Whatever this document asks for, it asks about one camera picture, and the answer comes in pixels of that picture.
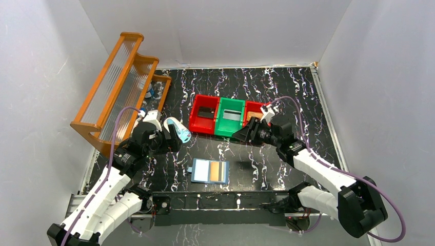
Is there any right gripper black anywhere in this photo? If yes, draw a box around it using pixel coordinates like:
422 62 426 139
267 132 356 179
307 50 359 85
231 116 280 148

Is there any orange card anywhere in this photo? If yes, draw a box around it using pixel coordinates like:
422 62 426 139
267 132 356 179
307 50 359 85
246 111 263 121
209 161 225 182

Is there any blue card holder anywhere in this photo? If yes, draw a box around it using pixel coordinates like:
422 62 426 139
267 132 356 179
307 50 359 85
187 158 229 185

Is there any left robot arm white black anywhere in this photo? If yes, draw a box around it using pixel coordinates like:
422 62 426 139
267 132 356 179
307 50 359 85
47 121 182 245

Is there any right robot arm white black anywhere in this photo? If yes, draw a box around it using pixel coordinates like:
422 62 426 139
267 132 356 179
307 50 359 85
232 118 388 238

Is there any orange card in bin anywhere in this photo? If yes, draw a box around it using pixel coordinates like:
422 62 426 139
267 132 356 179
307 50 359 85
246 111 263 121

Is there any grey card in bin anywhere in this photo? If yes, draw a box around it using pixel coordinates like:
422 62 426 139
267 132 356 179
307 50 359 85
223 110 242 121

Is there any black card in bin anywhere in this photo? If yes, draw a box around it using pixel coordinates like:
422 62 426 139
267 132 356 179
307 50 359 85
197 106 215 119

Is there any green bin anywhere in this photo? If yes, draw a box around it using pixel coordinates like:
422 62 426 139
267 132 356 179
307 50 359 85
214 97 245 137

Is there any blue cap container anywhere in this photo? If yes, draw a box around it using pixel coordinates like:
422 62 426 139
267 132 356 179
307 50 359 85
137 108 147 118

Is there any right red bin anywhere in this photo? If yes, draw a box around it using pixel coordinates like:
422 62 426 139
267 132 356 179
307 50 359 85
242 100 265 127

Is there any red bin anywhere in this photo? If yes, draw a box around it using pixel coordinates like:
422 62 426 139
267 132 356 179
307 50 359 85
242 100 265 127
188 94 220 135

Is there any white blue bottle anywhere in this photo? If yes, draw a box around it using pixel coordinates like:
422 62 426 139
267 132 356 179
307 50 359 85
164 117 192 144

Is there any white blue container on rack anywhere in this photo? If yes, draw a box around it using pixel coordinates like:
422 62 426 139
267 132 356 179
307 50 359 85
144 82 154 99

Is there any left red bin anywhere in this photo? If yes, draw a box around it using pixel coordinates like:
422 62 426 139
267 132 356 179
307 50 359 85
188 94 220 135

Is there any orange wooden rack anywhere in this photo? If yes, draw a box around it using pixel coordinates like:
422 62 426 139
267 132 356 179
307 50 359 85
70 32 172 158

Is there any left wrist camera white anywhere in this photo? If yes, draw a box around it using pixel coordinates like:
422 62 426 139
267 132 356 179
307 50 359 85
136 110 162 131

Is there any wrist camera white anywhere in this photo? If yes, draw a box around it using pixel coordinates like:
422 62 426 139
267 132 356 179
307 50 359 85
136 110 162 131
260 104 275 125

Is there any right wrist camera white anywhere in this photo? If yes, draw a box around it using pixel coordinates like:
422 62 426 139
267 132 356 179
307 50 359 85
260 104 275 125

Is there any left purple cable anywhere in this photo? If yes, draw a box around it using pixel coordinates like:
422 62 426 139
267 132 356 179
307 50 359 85
59 106 144 246

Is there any purple cable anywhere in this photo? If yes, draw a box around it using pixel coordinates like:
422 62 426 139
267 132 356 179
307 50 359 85
270 96 407 243
59 106 144 246

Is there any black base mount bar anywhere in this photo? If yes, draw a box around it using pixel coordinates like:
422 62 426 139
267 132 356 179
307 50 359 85
151 191 322 228

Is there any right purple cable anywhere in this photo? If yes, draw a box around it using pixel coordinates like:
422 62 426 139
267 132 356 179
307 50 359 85
270 96 407 243

